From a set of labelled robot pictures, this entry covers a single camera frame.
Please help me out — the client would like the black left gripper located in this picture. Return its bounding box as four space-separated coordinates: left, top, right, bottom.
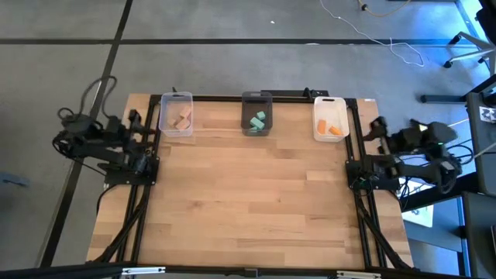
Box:
110 109 159 175

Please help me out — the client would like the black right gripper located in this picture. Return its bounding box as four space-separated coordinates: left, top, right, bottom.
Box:
362 115 414 178

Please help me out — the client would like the clear plastic bin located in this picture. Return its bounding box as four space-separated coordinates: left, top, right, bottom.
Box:
158 91 194 138

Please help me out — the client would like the white plastic bin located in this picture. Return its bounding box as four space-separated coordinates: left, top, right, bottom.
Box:
312 96 350 143

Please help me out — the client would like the white paper sheet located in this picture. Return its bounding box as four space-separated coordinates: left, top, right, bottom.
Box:
402 181 435 229

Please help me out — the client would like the black bar at table edge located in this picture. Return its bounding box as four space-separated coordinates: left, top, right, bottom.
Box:
260 88 329 98

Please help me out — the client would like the dark grey plastic bin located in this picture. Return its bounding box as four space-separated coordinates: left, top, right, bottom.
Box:
240 91 274 137

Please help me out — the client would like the dark grey cabinet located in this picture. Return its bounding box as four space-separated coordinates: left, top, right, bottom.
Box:
466 73 496 198

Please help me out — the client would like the black white fiducial tag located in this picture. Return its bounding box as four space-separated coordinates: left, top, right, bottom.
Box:
479 105 496 124

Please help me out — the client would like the office chair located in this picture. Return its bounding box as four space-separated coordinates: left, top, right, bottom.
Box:
443 0 496 77

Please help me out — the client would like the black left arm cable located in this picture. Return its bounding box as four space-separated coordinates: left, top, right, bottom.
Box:
57 75 119 125

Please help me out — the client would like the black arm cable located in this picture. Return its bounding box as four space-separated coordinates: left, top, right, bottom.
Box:
57 75 119 125
445 143 474 195

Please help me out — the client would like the black aluminium table frame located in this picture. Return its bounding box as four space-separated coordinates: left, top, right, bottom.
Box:
87 92 415 279

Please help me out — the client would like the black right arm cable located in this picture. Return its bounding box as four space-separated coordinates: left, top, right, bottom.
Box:
445 143 474 195

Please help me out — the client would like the grey floor cable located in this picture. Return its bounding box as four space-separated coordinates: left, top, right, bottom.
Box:
406 141 496 195

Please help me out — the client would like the white floor cable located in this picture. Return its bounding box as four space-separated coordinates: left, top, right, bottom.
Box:
319 0 425 67

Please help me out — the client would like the silver metal bracket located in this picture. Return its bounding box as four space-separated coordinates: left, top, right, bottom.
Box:
336 270 381 279
121 266 167 277

